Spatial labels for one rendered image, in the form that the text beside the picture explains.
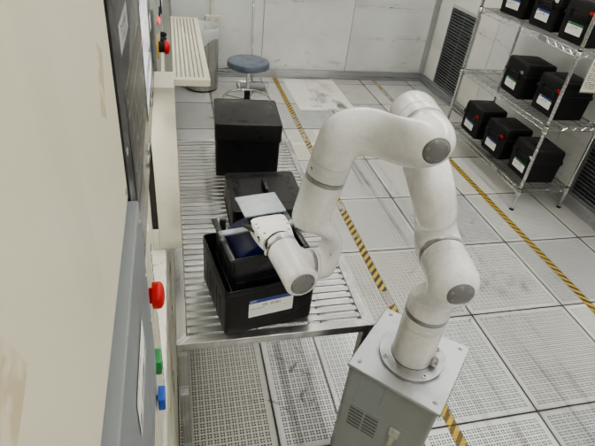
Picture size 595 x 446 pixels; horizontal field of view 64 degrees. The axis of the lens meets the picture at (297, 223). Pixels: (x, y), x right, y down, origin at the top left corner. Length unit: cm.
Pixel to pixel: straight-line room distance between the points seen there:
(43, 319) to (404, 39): 595
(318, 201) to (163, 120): 52
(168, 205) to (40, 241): 127
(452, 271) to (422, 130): 38
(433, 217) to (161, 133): 74
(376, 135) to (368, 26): 495
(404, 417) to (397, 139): 85
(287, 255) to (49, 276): 95
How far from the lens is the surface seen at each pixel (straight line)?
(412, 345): 138
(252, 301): 138
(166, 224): 152
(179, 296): 157
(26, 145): 21
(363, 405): 154
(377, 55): 602
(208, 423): 218
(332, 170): 98
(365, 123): 96
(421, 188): 106
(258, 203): 135
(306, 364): 237
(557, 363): 287
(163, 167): 141
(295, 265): 113
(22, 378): 20
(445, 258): 118
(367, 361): 145
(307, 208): 104
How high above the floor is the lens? 186
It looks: 35 degrees down
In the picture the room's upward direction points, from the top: 7 degrees clockwise
